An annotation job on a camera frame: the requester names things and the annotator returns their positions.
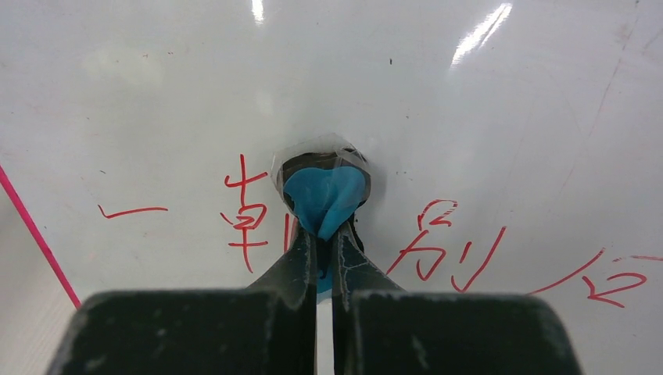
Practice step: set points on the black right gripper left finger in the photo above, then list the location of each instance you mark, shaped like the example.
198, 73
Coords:
268, 327

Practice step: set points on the blue black whiteboard eraser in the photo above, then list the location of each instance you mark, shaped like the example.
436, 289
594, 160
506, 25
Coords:
323, 182

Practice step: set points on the pink framed whiteboard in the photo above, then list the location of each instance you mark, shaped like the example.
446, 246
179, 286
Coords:
513, 146

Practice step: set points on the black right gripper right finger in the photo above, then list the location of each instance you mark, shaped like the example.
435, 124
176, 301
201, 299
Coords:
379, 328

